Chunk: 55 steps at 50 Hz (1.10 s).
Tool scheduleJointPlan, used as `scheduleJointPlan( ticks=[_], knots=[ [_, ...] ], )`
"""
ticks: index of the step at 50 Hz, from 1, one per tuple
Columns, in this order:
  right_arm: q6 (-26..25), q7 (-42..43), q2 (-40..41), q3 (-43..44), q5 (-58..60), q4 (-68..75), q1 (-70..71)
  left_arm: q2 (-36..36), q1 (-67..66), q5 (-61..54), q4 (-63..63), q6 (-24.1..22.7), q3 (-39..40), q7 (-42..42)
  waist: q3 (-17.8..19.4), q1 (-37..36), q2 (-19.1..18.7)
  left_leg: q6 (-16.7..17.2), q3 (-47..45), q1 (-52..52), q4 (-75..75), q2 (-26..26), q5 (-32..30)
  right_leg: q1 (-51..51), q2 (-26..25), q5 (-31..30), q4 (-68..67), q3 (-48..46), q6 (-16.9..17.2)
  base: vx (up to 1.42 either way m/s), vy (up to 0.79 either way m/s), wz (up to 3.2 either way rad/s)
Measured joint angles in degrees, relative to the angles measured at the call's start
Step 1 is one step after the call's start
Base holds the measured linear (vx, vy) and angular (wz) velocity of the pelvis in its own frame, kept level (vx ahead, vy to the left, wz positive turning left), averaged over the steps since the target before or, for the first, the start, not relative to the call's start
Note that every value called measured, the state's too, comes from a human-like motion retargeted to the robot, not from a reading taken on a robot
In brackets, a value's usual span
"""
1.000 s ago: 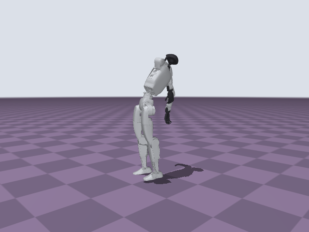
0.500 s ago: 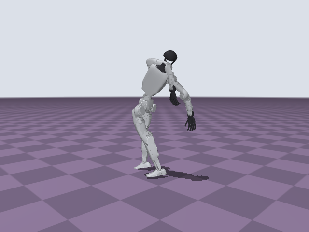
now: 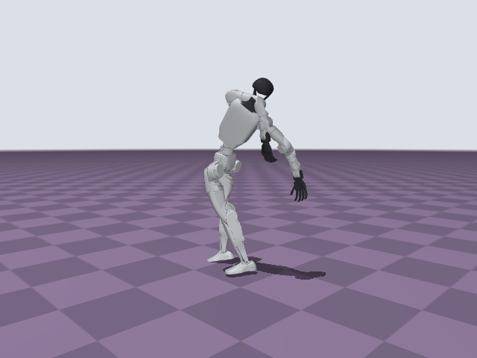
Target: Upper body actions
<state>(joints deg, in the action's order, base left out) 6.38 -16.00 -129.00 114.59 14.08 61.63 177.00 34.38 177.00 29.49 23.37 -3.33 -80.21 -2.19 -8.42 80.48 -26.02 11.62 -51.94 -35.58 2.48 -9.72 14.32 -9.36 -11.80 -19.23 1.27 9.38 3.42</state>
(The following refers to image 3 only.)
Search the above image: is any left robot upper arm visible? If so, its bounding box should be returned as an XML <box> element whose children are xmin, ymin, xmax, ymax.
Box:
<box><xmin>225</xmin><ymin>89</ymin><xmax>266</xmax><ymax>107</ymax></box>

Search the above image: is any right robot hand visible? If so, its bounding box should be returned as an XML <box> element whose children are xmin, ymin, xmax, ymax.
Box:
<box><xmin>291</xmin><ymin>170</ymin><xmax>308</xmax><ymax>202</ymax></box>

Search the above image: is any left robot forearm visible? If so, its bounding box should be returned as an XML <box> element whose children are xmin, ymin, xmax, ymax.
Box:
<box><xmin>254</xmin><ymin>99</ymin><xmax>268</xmax><ymax>140</ymax></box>

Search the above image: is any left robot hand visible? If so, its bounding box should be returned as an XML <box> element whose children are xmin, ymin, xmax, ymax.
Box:
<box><xmin>261</xmin><ymin>132</ymin><xmax>278</xmax><ymax>163</ymax></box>

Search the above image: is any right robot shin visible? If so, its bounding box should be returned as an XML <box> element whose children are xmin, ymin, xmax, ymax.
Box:
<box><xmin>219</xmin><ymin>219</ymin><xmax>229</xmax><ymax>254</ymax></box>

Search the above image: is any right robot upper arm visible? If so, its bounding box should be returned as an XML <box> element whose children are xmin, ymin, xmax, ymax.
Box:
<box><xmin>257</xmin><ymin>116</ymin><xmax>291</xmax><ymax>154</ymax></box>

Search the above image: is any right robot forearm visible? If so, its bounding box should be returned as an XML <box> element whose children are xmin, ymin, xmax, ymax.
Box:
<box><xmin>285</xmin><ymin>146</ymin><xmax>302</xmax><ymax>178</ymax></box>

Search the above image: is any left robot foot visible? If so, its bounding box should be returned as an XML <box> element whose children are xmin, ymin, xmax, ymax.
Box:
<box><xmin>225</xmin><ymin>260</ymin><xmax>256</xmax><ymax>274</ymax></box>

